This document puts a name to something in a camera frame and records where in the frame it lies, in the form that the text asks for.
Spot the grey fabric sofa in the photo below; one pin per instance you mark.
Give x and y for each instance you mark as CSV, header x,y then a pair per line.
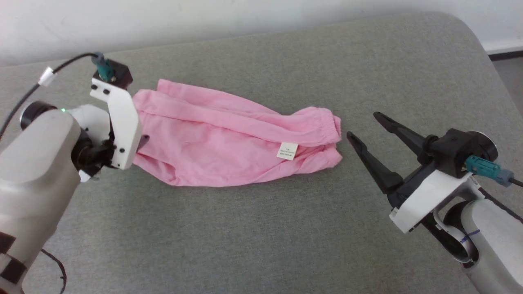
x,y
265,237

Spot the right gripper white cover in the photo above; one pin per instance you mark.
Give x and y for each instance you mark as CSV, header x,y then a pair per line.
x,y
429,196

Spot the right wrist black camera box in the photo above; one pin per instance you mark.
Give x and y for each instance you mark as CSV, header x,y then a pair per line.
x,y
451,151

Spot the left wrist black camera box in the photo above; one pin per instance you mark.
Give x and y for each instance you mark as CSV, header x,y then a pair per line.
x,y
120,75

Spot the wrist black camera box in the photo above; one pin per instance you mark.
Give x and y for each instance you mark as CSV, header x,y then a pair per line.
x,y
120,75
451,151

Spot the pink garment with white label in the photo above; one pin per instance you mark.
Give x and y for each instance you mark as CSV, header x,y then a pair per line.
x,y
212,143

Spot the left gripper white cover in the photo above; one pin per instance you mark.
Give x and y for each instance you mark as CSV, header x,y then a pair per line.
x,y
124,126

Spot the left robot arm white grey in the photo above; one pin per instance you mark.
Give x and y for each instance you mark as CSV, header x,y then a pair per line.
x,y
32,171

